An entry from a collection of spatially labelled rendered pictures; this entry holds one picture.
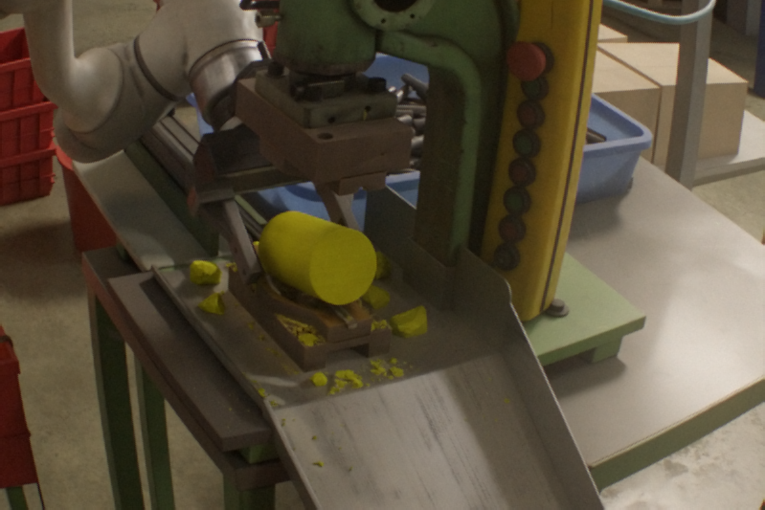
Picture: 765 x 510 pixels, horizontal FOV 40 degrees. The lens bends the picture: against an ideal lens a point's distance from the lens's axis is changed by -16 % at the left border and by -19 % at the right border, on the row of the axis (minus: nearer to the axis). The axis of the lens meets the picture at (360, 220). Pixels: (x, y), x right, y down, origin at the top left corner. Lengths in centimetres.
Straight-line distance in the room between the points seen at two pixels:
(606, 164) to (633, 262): 18
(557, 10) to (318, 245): 32
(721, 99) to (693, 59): 46
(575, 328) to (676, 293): 25
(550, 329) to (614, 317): 9
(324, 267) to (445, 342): 16
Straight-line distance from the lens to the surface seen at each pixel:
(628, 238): 157
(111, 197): 144
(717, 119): 303
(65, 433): 266
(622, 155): 164
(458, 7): 113
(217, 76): 123
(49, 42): 115
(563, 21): 113
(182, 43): 127
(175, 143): 142
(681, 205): 171
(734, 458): 282
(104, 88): 129
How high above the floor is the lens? 162
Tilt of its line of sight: 26 degrees down
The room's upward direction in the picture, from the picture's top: 5 degrees clockwise
